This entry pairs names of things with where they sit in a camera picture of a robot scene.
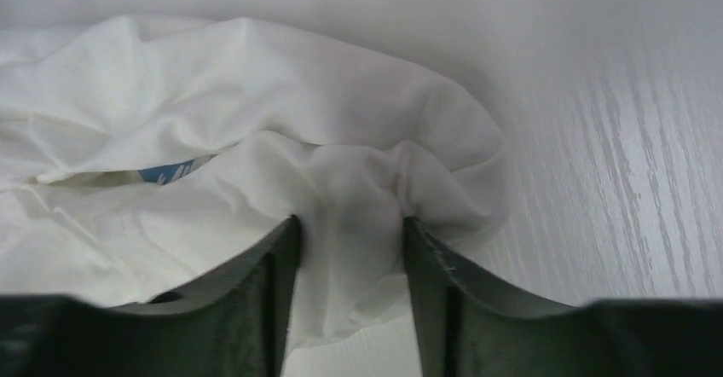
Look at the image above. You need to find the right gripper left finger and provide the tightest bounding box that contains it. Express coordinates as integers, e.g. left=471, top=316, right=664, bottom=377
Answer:
left=1, top=216, right=302, bottom=376

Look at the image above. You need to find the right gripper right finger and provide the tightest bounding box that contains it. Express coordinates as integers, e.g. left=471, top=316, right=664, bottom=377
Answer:
left=403, top=218, right=722, bottom=376

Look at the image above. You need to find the white t shirt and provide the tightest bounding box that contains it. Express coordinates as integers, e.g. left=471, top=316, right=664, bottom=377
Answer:
left=1, top=16, right=506, bottom=348

